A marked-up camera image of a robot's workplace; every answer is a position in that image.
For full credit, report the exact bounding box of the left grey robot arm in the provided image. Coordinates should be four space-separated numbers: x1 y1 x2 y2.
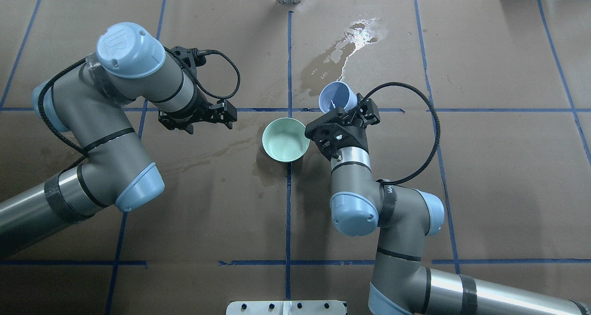
0 22 238 259

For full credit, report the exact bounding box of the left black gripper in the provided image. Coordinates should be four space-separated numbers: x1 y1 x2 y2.
158 46 238 134

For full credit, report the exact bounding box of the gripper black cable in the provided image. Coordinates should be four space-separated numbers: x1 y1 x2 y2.
38 47 241 158
358 82 441 186

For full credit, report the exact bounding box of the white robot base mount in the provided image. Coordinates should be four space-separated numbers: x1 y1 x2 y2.
225 300 348 315

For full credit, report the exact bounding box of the light blue plastic cup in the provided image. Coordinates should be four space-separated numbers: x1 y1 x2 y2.
319 81 358 113

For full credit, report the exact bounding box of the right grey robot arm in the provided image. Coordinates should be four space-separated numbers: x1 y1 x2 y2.
305 98 590 315

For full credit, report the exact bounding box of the brown paper table cover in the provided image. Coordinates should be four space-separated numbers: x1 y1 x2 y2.
1 0 590 315

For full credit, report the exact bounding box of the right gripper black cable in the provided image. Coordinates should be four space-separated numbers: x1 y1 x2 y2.
358 82 441 186

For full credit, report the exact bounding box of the light green bowl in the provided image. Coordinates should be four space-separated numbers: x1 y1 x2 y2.
262 117 310 163

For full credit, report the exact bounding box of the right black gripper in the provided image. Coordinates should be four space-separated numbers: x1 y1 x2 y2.
305 98 380 161

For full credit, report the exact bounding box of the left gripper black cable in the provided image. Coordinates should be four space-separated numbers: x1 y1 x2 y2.
38 47 241 158

